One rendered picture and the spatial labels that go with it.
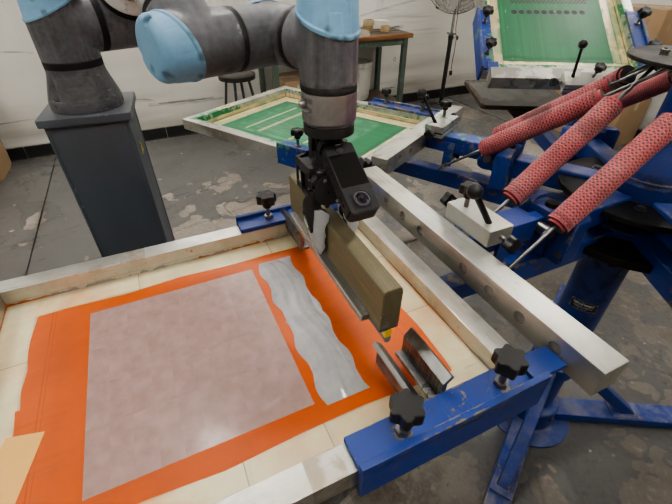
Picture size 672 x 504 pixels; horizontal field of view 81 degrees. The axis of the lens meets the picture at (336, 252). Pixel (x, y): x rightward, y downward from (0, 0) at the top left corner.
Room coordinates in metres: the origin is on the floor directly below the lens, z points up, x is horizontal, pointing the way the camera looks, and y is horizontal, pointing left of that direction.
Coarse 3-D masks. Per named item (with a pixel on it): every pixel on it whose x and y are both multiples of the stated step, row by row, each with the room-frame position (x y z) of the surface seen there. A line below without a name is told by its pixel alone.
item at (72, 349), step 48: (144, 288) 0.57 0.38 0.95; (192, 288) 0.57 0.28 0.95; (240, 288) 0.57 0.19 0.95; (336, 288) 0.57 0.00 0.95; (48, 336) 0.45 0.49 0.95; (96, 336) 0.45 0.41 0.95; (144, 336) 0.45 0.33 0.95; (192, 336) 0.45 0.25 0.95; (240, 336) 0.45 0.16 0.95; (48, 384) 0.36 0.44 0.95; (96, 384) 0.36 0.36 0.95
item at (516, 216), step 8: (512, 208) 0.73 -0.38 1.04; (504, 216) 0.70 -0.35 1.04; (512, 216) 0.70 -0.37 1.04; (520, 216) 0.70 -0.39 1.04; (528, 216) 0.70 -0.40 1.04; (520, 224) 0.67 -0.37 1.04; (528, 224) 0.68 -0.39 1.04; (536, 224) 0.69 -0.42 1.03; (464, 232) 0.64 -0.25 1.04; (512, 232) 0.66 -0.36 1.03; (520, 232) 0.67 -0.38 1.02; (528, 232) 0.68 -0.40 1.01; (520, 240) 0.67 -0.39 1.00; (488, 248) 0.64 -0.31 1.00
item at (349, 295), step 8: (296, 216) 0.64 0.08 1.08; (296, 224) 0.61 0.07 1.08; (304, 224) 0.61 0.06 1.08; (304, 232) 0.58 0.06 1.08; (312, 248) 0.54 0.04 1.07; (320, 256) 0.51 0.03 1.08; (328, 264) 0.49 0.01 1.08; (328, 272) 0.48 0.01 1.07; (336, 272) 0.47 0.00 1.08; (336, 280) 0.45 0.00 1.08; (344, 280) 0.45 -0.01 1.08; (344, 288) 0.44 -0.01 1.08; (344, 296) 0.43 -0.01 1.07; (352, 296) 0.42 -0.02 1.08; (352, 304) 0.40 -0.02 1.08; (360, 304) 0.40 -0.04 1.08; (360, 312) 0.39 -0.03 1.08; (360, 320) 0.38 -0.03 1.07
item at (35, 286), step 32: (384, 224) 0.75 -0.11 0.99; (128, 256) 0.63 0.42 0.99; (160, 256) 0.64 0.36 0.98; (192, 256) 0.66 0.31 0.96; (384, 256) 0.67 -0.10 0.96; (416, 256) 0.63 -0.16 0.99; (0, 288) 0.53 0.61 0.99; (32, 288) 0.54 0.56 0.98; (64, 288) 0.56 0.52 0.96; (416, 288) 0.56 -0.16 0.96; (448, 288) 0.53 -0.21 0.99; (0, 320) 0.48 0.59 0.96; (448, 320) 0.48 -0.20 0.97; (480, 320) 0.45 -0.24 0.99; (480, 352) 0.40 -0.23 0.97; (288, 480) 0.20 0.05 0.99; (320, 480) 0.20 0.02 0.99; (352, 480) 0.21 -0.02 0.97
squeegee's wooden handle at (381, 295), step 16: (336, 224) 0.51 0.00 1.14; (336, 240) 0.48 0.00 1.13; (352, 240) 0.47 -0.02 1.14; (336, 256) 0.48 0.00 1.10; (352, 256) 0.44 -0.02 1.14; (368, 256) 0.43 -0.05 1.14; (352, 272) 0.43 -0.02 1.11; (368, 272) 0.40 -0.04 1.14; (384, 272) 0.40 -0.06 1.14; (352, 288) 0.43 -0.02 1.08; (368, 288) 0.39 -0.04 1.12; (384, 288) 0.37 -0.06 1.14; (400, 288) 0.37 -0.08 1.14; (368, 304) 0.39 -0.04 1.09; (384, 304) 0.36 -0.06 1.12; (400, 304) 0.37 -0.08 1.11; (384, 320) 0.36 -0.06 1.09
